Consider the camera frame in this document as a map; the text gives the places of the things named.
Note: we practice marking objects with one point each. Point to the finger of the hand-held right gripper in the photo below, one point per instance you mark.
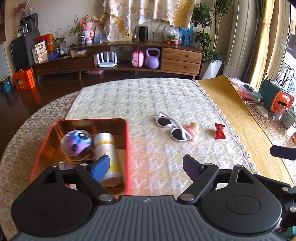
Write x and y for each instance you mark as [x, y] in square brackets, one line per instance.
[283, 152]

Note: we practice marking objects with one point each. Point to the cream quilted table cloth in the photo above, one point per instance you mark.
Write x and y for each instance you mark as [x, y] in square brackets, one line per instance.
[150, 97]

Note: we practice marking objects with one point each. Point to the wooden TV console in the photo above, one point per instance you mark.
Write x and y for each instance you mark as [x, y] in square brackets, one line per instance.
[180, 60]

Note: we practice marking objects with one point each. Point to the plastic bag of fruit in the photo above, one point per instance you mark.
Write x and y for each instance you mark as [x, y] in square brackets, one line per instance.
[171, 36]

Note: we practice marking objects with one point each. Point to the cereal box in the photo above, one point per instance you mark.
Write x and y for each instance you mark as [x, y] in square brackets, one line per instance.
[41, 53]

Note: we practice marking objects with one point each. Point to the small leafy potted plant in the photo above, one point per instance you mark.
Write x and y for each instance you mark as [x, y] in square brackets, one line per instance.
[59, 41]

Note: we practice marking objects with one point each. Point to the black cabinet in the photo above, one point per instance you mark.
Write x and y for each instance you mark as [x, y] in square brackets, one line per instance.
[22, 51]

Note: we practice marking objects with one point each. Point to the teal bucket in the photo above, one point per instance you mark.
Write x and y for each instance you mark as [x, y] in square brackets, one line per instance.
[5, 85]

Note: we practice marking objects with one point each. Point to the glass ball with black base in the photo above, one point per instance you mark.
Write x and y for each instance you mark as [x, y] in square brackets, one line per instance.
[69, 155]

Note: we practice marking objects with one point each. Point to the green plant in glass vase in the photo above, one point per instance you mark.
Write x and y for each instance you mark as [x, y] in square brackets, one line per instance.
[81, 39]

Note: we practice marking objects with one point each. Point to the blue picture card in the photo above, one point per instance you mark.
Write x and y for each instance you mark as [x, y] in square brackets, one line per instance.
[186, 36]

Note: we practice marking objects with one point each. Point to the pink toy suitcase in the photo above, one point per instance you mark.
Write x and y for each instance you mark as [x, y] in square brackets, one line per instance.
[137, 59]

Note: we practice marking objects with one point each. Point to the purple kettlebell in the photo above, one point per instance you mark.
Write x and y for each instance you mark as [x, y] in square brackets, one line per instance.
[152, 61]

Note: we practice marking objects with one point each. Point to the red tin box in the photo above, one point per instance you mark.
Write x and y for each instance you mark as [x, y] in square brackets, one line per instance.
[87, 126]

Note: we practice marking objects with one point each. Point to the floral curtain cloth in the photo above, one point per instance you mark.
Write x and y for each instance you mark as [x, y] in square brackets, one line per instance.
[138, 11]

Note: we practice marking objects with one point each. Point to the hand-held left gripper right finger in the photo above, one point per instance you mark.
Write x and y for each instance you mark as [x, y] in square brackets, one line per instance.
[192, 168]

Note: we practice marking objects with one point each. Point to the white and yellow bottle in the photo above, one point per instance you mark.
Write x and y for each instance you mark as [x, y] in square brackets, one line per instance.
[104, 143]

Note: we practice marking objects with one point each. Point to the red snack packet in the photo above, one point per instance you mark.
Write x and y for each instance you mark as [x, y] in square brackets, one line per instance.
[219, 132]

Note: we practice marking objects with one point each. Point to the green mug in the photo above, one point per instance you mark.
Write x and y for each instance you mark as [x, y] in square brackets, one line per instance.
[288, 119]

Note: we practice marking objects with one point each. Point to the pink flat box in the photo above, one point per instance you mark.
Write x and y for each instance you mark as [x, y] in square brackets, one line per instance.
[95, 72]

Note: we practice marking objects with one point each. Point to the pink doll figure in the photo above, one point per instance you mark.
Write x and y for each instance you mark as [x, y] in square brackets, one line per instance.
[87, 30]

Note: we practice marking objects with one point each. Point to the pile of plastic bags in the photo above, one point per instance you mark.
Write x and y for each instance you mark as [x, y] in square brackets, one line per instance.
[245, 90]

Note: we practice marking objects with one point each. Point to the green desk organizer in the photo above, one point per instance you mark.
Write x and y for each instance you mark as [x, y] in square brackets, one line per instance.
[268, 95]

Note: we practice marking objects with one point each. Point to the pink pad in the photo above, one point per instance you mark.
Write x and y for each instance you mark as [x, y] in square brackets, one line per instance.
[70, 186]

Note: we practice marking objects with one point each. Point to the illustrated card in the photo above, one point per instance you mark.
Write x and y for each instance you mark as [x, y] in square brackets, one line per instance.
[99, 33]

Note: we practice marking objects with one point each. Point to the orange gift box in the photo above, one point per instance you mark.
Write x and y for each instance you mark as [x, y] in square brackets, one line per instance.
[23, 80]

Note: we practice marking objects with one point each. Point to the orange small appliance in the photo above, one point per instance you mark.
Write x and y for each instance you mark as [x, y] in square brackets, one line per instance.
[285, 102]

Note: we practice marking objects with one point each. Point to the yellow window curtain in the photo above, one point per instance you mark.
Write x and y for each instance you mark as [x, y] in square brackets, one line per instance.
[268, 41]

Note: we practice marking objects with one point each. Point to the wood-pattern mat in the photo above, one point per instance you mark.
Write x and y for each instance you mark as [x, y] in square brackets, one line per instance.
[231, 104]

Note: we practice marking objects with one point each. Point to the blue toy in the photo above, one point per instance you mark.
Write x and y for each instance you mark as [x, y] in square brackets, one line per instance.
[52, 57]

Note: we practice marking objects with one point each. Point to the black speaker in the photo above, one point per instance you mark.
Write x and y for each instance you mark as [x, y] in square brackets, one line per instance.
[143, 34]

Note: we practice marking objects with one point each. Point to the large potted tree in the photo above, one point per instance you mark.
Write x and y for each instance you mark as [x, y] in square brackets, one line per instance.
[203, 23]

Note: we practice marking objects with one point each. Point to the white sunglasses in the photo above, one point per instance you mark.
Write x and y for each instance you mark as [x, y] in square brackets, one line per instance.
[178, 134]

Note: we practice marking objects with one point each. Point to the white round dish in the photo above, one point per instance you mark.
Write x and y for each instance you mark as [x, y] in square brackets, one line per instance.
[262, 111]

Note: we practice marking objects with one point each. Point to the white square planter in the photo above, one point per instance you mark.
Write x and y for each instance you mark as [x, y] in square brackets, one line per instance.
[212, 69]

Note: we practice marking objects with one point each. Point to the clear drinking glass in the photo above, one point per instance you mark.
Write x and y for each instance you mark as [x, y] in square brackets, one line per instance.
[277, 114]

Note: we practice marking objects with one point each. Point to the flower vase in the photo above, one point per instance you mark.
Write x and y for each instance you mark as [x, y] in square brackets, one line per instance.
[23, 14]

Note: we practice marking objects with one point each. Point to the white flat box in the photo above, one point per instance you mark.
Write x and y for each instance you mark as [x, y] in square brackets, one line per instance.
[78, 53]

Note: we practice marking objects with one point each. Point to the white router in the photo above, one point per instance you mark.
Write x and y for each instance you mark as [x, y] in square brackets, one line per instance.
[106, 64]

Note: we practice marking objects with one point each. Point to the grey window curtain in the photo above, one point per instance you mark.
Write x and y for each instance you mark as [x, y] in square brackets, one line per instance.
[238, 34]

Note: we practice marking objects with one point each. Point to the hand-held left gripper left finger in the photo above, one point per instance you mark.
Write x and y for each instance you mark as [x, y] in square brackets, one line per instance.
[101, 166]

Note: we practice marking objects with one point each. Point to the small figurine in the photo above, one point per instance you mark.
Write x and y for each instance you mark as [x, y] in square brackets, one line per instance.
[30, 11]

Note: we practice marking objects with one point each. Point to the black coffee machine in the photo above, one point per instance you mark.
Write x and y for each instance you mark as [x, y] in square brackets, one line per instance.
[29, 23]

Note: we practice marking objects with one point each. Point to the purple toy figure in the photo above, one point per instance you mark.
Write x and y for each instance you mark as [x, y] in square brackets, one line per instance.
[77, 142]

